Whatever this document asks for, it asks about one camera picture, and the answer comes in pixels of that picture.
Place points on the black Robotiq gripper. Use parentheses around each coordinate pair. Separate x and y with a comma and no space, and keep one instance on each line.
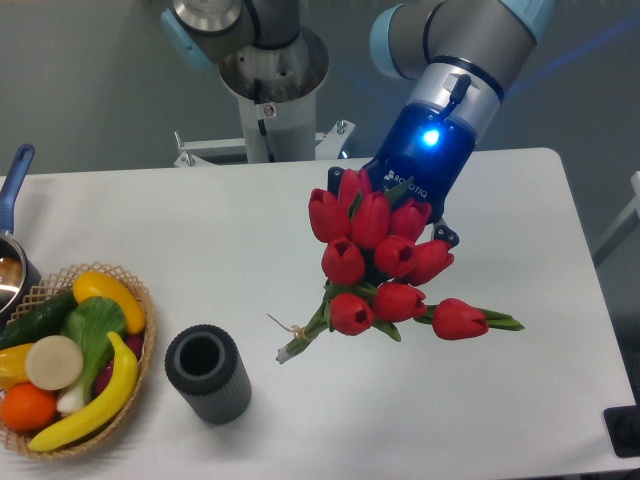
(425,148)

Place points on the red tulip bouquet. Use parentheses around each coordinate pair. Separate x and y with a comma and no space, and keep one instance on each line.
(375,266)

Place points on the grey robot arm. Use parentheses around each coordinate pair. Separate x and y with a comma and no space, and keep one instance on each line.
(462,55)

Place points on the dark grey ribbed vase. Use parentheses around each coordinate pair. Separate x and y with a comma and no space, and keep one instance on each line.
(204,365)

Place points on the red vegetable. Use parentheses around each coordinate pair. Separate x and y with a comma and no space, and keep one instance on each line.
(135,344)

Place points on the green bok choy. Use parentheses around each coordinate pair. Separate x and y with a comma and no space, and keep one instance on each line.
(87,326)

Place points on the black device at edge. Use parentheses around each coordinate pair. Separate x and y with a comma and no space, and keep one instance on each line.
(623,428)

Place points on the yellow banana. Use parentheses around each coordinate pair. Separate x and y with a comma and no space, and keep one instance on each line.
(100,410)

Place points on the green cucumber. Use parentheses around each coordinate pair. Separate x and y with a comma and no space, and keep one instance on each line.
(44,320)

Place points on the beige round radish slice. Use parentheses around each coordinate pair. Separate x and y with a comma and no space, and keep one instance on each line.
(54,362)

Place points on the yellow pepper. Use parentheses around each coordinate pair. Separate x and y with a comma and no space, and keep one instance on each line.
(12,366)

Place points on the orange fruit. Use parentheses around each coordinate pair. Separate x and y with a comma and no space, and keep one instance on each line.
(27,408)

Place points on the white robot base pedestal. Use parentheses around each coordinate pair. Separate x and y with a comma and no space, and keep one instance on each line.
(276,92)

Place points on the white frame at right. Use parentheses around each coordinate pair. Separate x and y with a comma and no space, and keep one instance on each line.
(620,227)

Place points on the blue handled saucepan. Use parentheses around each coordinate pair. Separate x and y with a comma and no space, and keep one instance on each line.
(18,274)

